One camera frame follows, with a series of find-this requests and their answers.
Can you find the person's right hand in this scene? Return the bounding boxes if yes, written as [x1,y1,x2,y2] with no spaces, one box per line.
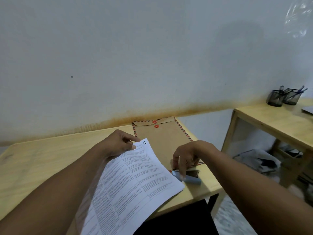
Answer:
[172,140,218,181]

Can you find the person's left hand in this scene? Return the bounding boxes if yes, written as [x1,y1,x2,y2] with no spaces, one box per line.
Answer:
[97,129,141,160]

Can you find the light blue stapler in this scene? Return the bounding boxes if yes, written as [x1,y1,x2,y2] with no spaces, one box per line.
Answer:
[171,169,202,186]

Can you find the brown envelope with striped edge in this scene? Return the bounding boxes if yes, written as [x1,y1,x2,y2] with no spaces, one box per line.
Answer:
[132,116,205,174]

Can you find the printed paper sheet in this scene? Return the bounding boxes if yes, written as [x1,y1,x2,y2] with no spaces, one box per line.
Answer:
[76,138,185,235]

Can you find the person's left forearm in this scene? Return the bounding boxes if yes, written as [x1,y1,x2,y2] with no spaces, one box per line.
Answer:
[0,142,115,235]

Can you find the person's right forearm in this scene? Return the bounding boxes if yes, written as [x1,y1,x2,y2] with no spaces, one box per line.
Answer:
[200,144,313,235]

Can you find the person's dark trousers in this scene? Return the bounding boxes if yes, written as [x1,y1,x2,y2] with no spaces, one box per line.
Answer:
[133,193,219,235]

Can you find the crumpled grey cloth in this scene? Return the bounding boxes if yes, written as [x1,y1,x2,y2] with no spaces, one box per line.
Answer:
[233,149,282,175]

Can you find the light wooden side table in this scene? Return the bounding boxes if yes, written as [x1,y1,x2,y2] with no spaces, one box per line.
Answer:
[221,98,313,213]

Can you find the black mesh pen holder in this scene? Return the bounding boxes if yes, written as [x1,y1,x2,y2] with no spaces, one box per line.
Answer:
[267,90,286,107]
[283,88,304,105]

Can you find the blue pen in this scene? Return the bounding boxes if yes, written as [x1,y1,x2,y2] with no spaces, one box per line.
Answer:
[286,86,308,101]

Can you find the clear plastic bag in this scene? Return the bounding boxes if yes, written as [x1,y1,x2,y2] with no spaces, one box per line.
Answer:
[285,0,313,38]

